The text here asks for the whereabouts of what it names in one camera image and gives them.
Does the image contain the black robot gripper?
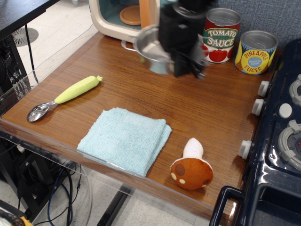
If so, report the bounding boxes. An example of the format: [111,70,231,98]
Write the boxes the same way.
[158,2,208,79]

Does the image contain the small stainless steel pot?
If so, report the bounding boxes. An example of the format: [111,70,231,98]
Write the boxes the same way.
[121,24,174,75]

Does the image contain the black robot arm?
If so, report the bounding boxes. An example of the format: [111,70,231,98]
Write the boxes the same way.
[158,0,215,78]

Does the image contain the white stove knob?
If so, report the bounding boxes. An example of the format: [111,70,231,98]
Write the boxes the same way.
[257,81,269,97]
[252,99,264,116]
[238,140,252,160]

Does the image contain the dark blue toy stove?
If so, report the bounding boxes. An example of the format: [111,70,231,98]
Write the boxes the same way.
[210,39,301,226]

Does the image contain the tomato sauce can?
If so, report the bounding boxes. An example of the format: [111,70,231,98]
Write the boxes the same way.
[202,8,241,63]

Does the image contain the pineapple slices can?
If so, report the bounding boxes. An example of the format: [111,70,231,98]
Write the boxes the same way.
[235,30,278,75]

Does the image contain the teal toy microwave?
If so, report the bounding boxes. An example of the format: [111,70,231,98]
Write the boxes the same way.
[88,0,167,40]

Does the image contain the light blue folded cloth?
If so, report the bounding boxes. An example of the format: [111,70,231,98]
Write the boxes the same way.
[77,108,172,177]

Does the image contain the plush brown mushroom toy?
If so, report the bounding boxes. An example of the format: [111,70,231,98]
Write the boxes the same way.
[170,138,214,190]

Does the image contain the spoon with green handle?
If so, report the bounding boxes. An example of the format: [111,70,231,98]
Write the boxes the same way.
[27,76,103,122]

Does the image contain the blue cable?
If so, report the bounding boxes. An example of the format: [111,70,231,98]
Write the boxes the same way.
[47,164,73,226]

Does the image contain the black cable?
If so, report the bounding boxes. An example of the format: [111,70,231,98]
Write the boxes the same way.
[35,164,83,226]

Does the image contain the black desk frame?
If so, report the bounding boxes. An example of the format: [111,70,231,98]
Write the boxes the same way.
[0,0,64,221]

